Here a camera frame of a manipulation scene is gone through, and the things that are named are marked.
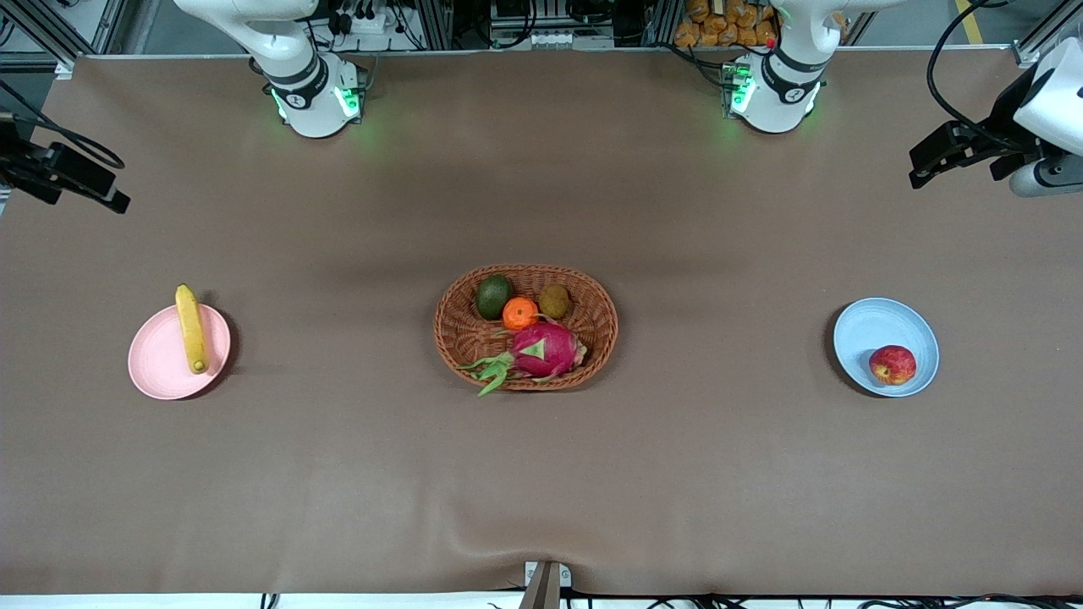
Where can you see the aluminium frame profile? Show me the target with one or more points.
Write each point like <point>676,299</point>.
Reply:
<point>46,30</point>
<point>1049,38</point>

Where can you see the green avocado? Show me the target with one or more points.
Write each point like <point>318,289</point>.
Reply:
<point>493,297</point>

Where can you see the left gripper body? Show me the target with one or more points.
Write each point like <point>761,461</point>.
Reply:
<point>1006,117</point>

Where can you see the orange mandarin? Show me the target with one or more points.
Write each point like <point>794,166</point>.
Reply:
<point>519,314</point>

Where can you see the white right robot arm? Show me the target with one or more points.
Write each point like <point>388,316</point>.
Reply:
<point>305,93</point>

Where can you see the pile of orange toy food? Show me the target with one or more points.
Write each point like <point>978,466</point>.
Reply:
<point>719,21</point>

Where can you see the light blue round plate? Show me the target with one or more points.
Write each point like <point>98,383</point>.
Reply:
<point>880,326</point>

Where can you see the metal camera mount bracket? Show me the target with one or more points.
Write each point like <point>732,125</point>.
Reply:
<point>544,585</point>

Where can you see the white power strip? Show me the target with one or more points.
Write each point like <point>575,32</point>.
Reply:
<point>372,17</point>

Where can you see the yellow banana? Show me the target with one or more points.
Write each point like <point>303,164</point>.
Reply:
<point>192,330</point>

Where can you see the red apple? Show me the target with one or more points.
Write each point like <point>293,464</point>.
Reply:
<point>893,365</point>

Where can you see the brown wicker basket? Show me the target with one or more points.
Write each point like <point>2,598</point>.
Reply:
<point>461,338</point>

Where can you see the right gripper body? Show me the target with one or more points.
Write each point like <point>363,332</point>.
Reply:
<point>19,166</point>

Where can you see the brown kiwi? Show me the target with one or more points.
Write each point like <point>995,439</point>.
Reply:
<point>555,301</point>

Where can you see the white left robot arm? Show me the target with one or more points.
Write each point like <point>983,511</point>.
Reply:
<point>783,93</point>

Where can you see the pink round plate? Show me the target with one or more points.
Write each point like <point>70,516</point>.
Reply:
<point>165,364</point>

